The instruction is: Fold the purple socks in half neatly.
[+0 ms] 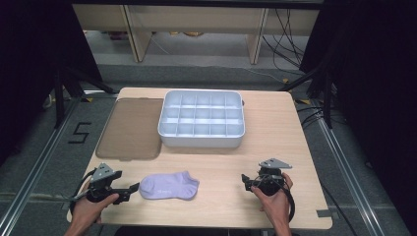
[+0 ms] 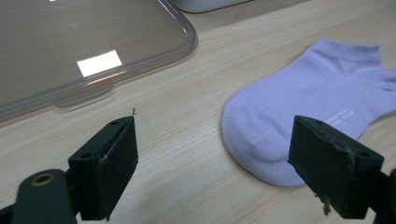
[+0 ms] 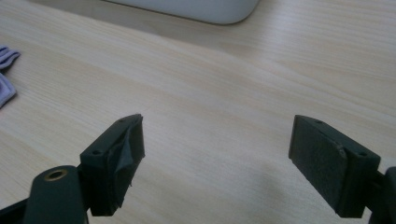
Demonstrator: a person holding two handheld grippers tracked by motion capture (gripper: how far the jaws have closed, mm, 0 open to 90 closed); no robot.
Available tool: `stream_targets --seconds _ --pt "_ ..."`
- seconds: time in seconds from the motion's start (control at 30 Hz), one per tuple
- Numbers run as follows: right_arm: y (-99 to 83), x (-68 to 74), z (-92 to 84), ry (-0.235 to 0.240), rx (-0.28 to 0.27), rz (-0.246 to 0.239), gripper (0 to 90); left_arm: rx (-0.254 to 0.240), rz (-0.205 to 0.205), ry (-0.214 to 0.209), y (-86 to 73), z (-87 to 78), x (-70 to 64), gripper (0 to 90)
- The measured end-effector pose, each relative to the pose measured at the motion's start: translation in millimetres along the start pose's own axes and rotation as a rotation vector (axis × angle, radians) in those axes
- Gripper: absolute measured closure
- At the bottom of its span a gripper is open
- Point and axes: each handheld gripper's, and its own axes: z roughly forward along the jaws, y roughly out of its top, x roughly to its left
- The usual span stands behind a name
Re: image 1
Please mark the aluminium floor rail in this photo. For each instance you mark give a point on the aluminium floor rail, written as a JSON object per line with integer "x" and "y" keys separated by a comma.
{"x": 36, "y": 170}
{"x": 350, "y": 173}

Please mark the beige wooden desk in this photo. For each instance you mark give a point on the beige wooden desk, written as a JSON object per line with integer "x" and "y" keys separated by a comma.
{"x": 196, "y": 19}

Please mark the person's left hand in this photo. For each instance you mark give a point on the person's left hand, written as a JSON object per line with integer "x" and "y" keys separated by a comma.
{"x": 86, "y": 211}

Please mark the dark curtain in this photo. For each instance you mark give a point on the dark curtain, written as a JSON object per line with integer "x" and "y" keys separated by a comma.
{"x": 32, "y": 65}
{"x": 377, "y": 98}

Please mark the purple ankle sock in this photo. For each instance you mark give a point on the purple ankle sock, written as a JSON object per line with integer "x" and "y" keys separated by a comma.
{"x": 167, "y": 187}

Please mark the black tape floor mark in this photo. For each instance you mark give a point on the black tape floor mark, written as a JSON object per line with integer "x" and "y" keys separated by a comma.
{"x": 79, "y": 132}

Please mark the brown translucent box lid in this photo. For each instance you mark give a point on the brown translucent box lid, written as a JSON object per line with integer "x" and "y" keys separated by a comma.
{"x": 132, "y": 129}

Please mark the person's right hand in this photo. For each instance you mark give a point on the person's right hand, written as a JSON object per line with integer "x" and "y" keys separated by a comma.
{"x": 277, "y": 206}

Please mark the grey tape strip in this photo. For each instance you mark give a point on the grey tape strip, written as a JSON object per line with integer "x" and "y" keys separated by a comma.
{"x": 325, "y": 213}
{"x": 65, "y": 206}

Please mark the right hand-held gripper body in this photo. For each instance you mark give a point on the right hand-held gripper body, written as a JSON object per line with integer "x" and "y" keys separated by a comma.
{"x": 272, "y": 183}

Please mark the black metal stand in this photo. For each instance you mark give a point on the black metal stand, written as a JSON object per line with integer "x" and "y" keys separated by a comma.
{"x": 60, "y": 95}
{"x": 326, "y": 95}

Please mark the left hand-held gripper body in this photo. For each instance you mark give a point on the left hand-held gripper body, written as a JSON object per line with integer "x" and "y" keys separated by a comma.
{"x": 102, "y": 173}

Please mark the white compartment storage box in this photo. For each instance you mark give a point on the white compartment storage box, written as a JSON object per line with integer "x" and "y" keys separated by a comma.
{"x": 200, "y": 139}

